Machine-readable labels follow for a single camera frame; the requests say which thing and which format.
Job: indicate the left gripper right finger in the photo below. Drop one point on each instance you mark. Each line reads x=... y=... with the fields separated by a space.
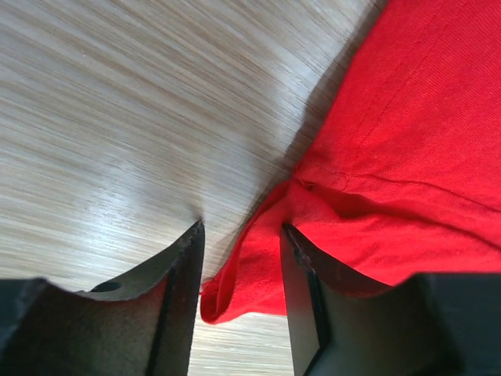
x=342 y=322

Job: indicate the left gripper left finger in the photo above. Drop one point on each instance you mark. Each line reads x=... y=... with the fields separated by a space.
x=138 y=323

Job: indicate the bright red t-shirt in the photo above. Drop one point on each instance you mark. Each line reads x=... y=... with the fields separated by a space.
x=403 y=176

